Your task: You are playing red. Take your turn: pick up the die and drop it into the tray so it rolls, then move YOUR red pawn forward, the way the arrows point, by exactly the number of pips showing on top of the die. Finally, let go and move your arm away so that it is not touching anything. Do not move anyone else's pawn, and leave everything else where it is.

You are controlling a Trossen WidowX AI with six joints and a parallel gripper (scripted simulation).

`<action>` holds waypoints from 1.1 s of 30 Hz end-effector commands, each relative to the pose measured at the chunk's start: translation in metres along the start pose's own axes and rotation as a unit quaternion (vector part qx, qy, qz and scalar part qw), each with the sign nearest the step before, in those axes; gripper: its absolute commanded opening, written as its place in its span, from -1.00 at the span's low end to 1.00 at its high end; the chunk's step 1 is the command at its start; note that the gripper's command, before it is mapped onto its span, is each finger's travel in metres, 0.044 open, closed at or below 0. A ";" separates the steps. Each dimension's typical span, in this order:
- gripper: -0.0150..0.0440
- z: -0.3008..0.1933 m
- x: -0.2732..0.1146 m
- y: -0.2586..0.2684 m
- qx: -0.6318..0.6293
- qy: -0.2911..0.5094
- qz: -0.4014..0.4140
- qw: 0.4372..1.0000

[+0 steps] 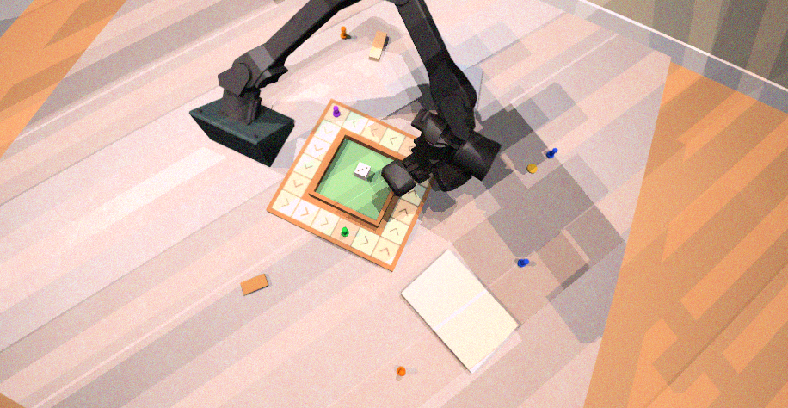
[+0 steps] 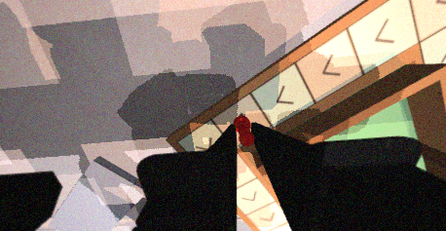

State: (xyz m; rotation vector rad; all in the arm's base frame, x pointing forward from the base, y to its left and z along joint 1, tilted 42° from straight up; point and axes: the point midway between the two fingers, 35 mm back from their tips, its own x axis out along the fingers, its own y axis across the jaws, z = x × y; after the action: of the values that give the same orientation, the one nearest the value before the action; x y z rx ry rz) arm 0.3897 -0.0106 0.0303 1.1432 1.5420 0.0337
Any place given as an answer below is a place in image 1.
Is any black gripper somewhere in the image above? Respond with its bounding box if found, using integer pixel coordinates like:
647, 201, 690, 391
381, 136, 453, 197

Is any grey die with black pips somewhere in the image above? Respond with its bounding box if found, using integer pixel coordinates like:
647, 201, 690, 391
354, 162, 371, 181

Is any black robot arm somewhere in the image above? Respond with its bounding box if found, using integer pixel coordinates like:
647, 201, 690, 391
217, 0, 501, 192

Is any orange rectangular block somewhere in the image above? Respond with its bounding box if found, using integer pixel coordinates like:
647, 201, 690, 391
369, 31, 387, 62
240, 274, 268, 295

